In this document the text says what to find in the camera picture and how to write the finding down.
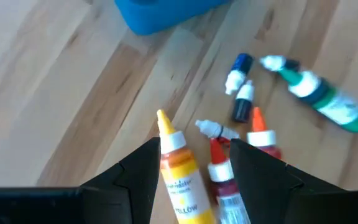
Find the small dark blue coloring bottle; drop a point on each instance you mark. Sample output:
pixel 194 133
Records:
pixel 239 67

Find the large red-tipped coloring bottle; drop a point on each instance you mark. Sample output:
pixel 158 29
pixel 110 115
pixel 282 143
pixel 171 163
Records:
pixel 221 171

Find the large orange-tipped coloring bottle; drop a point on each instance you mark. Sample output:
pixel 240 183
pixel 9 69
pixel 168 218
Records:
pixel 261 138

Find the small black coloring bottle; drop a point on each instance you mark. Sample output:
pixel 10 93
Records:
pixel 242 109
pixel 272 62

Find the large yellow-tipped coloring bottle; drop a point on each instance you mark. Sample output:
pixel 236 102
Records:
pixel 182 180

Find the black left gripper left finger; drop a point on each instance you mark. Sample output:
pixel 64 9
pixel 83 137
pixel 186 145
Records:
pixel 104 202

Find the large green coloring bottle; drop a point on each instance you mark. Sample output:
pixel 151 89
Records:
pixel 337 105

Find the small white-capped coloring bottle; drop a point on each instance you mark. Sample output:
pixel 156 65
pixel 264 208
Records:
pixel 211 128

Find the blue plastic bin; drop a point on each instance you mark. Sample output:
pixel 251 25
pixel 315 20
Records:
pixel 154 15

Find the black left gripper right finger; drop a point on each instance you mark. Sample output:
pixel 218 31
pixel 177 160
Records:
pixel 291 202

